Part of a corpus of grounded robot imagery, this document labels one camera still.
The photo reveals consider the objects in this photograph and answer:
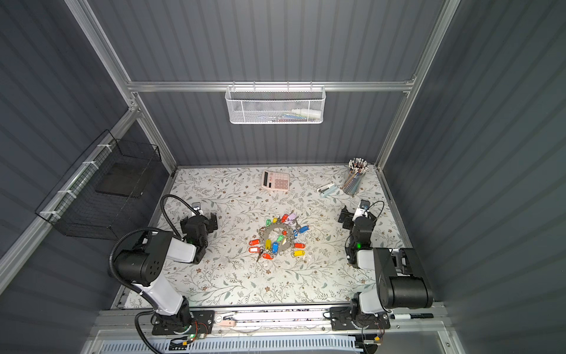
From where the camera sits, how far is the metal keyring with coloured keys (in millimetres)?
909

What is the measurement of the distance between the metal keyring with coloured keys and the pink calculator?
6.6 inches

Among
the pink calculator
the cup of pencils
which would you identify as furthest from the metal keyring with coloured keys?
the cup of pencils

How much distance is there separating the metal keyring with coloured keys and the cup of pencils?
0.30 metres

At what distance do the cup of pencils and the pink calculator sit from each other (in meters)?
0.31

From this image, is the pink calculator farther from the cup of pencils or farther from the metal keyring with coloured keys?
the cup of pencils

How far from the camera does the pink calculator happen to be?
1113 millimetres

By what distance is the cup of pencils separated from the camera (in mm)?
981
